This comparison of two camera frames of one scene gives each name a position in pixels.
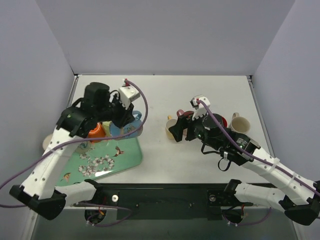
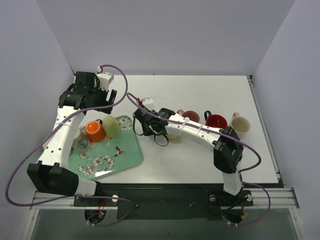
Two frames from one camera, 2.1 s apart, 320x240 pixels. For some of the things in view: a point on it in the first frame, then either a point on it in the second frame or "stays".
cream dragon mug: (84, 147) stays
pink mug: (180, 112) stays
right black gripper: (184, 125) → (142, 116)
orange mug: (98, 131) stays
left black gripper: (125, 116) → (110, 100)
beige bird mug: (239, 124) stays
